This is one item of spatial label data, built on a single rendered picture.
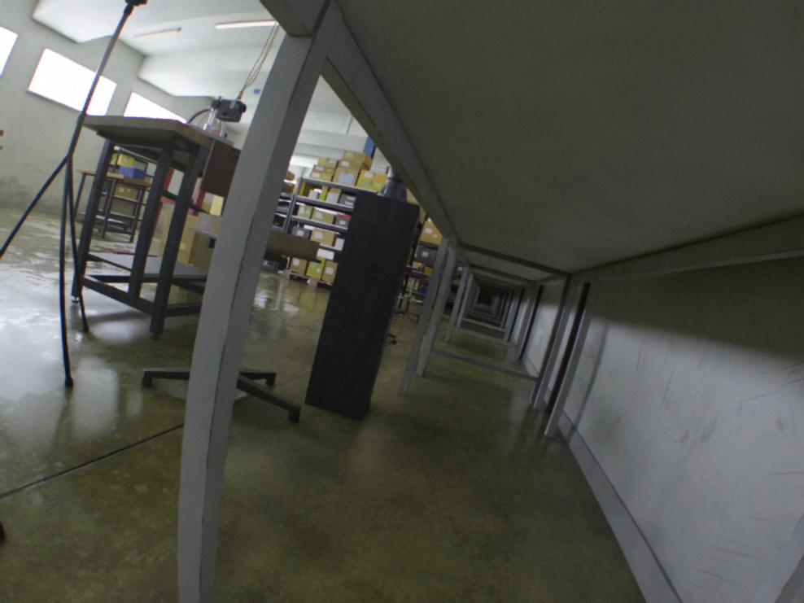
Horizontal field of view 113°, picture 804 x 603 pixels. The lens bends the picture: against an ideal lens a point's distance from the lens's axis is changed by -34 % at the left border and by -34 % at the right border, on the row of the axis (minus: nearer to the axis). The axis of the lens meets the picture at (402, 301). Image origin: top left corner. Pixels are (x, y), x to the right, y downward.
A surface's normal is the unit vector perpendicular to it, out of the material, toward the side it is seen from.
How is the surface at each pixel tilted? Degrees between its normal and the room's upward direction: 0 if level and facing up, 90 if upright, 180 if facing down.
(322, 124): 90
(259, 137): 90
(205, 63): 90
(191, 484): 90
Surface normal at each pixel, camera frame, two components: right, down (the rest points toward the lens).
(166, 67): -0.20, 0.01
